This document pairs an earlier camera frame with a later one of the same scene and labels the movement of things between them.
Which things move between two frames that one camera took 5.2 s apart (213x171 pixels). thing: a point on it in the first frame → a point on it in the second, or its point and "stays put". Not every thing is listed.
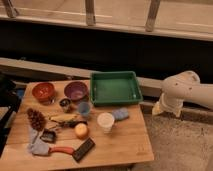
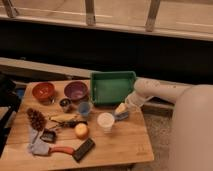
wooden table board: [56, 125] stays put
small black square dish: [48, 135] stays put
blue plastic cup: [84, 108] stays put
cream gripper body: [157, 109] → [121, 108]
